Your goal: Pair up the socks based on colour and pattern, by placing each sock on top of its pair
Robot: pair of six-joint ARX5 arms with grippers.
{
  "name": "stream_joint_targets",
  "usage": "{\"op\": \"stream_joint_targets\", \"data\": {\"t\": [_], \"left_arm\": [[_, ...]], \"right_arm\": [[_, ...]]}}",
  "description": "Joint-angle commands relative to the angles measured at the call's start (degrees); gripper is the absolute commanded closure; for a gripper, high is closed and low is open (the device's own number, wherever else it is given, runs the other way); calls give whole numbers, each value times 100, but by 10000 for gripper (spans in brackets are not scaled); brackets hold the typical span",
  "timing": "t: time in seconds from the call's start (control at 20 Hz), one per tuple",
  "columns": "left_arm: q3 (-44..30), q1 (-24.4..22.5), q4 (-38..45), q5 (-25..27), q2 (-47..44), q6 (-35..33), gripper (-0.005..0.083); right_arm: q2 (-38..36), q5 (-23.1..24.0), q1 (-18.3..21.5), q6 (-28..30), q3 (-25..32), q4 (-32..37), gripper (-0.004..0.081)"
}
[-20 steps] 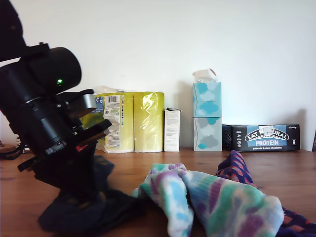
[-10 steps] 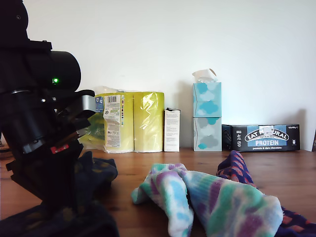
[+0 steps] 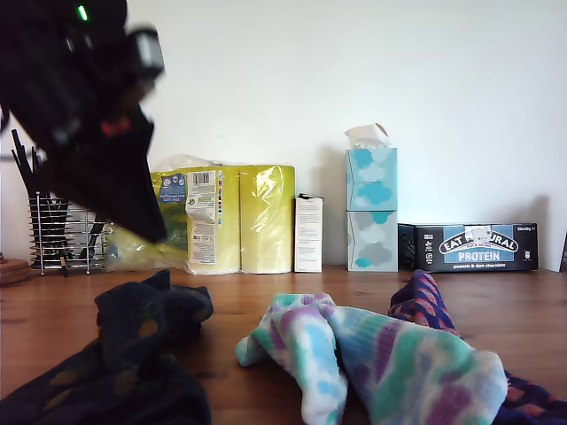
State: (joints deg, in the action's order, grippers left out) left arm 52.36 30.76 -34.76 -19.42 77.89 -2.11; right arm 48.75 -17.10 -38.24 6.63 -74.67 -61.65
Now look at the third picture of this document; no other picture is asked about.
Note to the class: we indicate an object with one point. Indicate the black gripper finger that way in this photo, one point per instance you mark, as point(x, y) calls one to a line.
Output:
point(115, 186)

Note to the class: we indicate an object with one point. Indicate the navy sock with yellow dots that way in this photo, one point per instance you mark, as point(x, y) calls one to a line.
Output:
point(150, 319)
point(111, 398)

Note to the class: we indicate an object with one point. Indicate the pastel tie-dye sock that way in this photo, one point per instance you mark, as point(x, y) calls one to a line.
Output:
point(301, 350)
point(421, 367)

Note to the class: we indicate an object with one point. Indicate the purple sock with red pattern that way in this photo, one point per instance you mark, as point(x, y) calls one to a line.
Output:
point(425, 301)

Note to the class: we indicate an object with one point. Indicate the clear plastic bag, green contents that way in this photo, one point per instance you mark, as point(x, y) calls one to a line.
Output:
point(128, 252)

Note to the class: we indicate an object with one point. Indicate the thin black stick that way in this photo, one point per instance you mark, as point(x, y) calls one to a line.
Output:
point(25, 161)
point(21, 170)

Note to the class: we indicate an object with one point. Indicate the yellow kitchen roll pack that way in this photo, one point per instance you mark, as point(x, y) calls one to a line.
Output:
point(261, 221)

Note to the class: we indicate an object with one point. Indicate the small white carton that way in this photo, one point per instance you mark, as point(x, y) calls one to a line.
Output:
point(308, 230)

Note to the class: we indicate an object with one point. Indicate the white paper tissue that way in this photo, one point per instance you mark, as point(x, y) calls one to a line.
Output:
point(365, 135)

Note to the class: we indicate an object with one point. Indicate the blue cloud tissue box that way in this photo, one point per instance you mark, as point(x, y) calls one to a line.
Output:
point(371, 177)

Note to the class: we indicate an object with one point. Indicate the grey cloud tissue box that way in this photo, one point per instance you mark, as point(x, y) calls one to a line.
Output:
point(372, 239)

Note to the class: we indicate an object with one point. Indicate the black protein bar box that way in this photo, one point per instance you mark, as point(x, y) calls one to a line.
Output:
point(469, 248)

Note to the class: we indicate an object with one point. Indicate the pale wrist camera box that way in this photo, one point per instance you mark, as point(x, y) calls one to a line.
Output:
point(146, 53)

